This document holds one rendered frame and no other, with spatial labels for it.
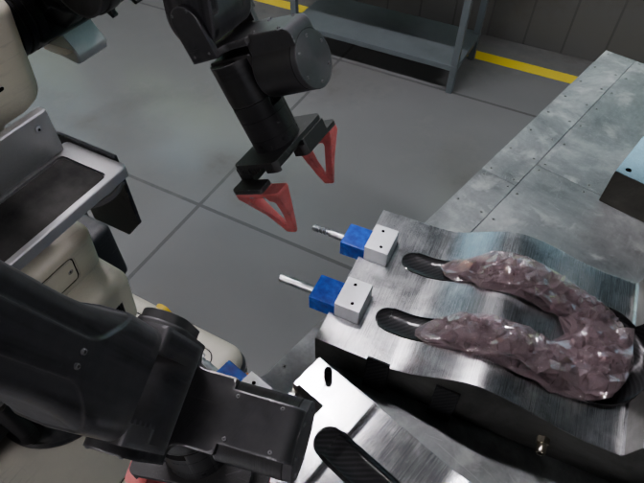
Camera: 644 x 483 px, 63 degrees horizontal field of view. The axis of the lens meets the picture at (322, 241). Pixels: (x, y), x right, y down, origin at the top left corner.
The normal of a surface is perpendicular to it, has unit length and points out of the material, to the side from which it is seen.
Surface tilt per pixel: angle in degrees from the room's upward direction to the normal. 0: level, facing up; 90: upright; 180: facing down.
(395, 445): 4
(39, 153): 90
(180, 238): 0
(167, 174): 0
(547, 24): 90
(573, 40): 90
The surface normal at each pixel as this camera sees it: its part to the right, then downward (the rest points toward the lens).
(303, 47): 0.79, 0.03
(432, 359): -0.43, -0.73
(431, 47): 0.00, -0.65
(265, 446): 0.00, -0.41
